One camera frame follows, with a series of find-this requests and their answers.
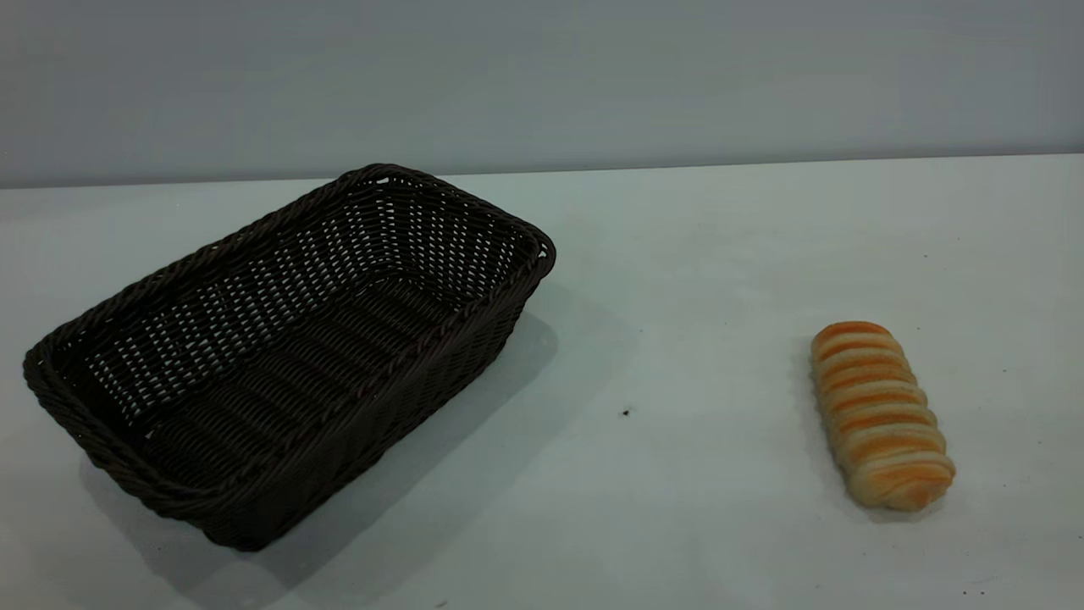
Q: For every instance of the dark brown woven wicker basket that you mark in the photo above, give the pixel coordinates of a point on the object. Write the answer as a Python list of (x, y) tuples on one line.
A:
[(279, 364)]

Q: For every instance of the striped golden bread loaf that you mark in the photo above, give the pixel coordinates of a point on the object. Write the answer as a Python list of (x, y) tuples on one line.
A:
[(881, 415)]

